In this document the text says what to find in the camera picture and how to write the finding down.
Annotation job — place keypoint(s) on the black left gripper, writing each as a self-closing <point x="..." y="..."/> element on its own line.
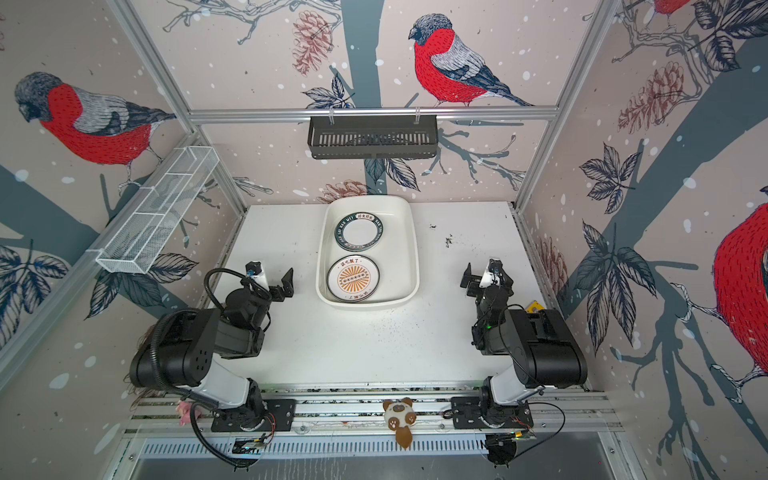
<point x="286" y="289"/>

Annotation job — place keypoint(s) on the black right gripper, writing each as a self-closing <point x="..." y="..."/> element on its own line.
<point x="469" y="281"/>

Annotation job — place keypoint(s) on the orange sunburst plate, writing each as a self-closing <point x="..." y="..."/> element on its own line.
<point x="353" y="278"/>

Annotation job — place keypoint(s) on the green hao shi plate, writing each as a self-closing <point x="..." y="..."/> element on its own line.
<point x="358" y="231"/>

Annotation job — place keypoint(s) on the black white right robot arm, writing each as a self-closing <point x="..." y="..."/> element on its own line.
<point x="543" y="351"/>

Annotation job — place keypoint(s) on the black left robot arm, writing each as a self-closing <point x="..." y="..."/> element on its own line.
<point x="184" y="353"/>

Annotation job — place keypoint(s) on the white plastic bin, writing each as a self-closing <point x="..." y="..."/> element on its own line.
<point x="396" y="254"/>

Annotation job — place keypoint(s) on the yellow tape measure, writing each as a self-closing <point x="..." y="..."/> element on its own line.
<point x="534" y="307"/>

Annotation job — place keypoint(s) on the pink small toy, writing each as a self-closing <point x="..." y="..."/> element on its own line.
<point x="183" y="409"/>

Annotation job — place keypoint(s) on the brown plush toy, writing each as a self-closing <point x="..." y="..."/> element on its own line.
<point x="400" y="416"/>

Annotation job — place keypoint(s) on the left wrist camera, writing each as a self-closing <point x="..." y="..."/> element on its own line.
<point x="260" y="279"/>

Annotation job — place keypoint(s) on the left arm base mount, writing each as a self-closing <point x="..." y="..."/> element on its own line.
<point x="256" y="414"/>

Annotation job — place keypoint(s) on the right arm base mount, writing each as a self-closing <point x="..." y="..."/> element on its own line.
<point x="479" y="411"/>

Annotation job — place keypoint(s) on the aluminium rail base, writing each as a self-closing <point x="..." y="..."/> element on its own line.
<point x="320" y="424"/>

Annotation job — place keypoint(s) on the black wire wall basket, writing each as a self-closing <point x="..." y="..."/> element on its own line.
<point x="373" y="137"/>

